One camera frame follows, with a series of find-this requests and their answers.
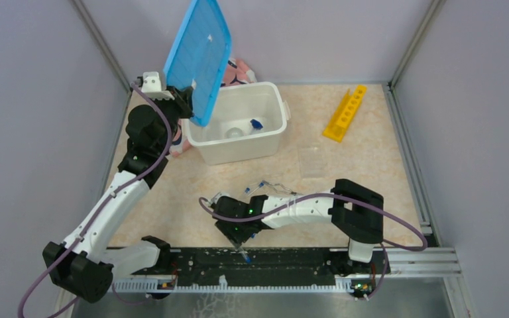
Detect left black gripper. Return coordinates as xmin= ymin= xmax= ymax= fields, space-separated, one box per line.
xmin=147 ymin=85 xmax=194 ymax=153

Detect blue plastic bin lid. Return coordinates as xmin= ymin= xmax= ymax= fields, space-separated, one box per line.
xmin=163 ymin=1 xmax=232 ymax=127

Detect metal crucible tongs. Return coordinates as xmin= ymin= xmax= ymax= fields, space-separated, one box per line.
xmin=262 ymin=180 xmax=300 ymax=195

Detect white round ball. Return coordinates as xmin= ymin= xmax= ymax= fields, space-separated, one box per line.
xmin=225 ymin=127 xmax=245 ymax=139

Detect white plastic storage bin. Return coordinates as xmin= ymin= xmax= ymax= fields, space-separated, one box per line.
xmin=182 ymin=81 xmax=291 ymax=166

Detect blue clamp piece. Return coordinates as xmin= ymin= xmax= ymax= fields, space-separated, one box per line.
xmin=250 ymin=119 xmax=264 ymax=134

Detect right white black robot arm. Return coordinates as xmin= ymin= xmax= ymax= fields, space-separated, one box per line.
xmin=204 ymin=179 xmax=384 ymax=273

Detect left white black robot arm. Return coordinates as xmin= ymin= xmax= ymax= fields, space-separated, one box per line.
xmin=42 ymin=86 xmax=194 ymax=303

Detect pink patterned cloth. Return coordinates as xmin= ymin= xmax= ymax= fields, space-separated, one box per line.
xmin=167 ymin=58 xmax=257 ymax=160

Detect clear plastic tube rack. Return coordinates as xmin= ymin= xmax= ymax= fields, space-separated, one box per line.
xmin=298 ymin=145 xmax=327 ymax=178

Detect yellow test tube rack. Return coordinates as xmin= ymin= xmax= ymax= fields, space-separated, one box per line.
xmin=322 ymin=85 xmax=367 ymax=142

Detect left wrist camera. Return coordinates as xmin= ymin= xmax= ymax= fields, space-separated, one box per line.
xmin=138 ymin=72 xmax=174 ymax=100

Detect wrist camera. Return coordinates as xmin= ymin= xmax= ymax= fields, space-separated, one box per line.
xmin=138 ymin=72 xmax=174 ymax=100
xmin=208 ymin=192 xmax=229 ymax=209

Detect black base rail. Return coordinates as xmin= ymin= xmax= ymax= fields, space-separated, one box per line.
xmin=129 ymin=246 xmax=390 ymax=288

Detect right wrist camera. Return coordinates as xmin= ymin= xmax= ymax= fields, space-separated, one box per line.
xmin=208 ymin=192 xmax=229 ymax=209

